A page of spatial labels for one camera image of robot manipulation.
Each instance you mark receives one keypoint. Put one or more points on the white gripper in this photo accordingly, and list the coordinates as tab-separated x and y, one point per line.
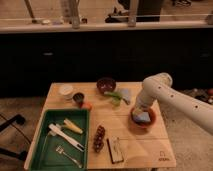
139	109

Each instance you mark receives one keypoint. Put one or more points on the blue sponge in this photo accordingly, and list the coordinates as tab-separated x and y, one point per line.
142	118

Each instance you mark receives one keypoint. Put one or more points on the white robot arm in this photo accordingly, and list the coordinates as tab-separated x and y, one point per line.
159	87

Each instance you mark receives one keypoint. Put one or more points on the grey blue cloth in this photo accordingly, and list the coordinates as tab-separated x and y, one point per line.
126	95

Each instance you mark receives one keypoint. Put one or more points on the orange clay bowl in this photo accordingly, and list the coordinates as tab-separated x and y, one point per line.
152	116

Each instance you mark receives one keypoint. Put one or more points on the green vegetable toy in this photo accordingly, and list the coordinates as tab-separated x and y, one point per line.
116	98

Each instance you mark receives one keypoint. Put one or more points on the dark red bowl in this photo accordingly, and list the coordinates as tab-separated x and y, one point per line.
106	84

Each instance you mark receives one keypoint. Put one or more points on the dark rectangular block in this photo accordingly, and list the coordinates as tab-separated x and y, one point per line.
115	151

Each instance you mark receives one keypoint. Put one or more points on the orange fruit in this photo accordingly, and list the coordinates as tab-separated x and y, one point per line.
86	105

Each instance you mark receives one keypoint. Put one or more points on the brown grape bunch toy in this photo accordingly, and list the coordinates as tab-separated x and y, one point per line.
98	139

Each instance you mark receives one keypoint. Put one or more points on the small dark cup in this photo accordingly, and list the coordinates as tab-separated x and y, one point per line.
78	97

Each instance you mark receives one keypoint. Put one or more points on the corn cob toy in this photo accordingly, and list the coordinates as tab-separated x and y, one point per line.
73	126

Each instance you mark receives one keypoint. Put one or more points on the white cup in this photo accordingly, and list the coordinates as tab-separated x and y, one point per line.
66	91

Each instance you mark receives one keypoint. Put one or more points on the silver fork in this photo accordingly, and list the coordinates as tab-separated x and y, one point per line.
61	151

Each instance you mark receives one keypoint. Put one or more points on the green plastic tray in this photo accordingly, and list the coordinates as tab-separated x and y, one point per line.
44	155

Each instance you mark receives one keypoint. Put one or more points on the black chair base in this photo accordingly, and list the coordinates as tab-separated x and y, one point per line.
9	150

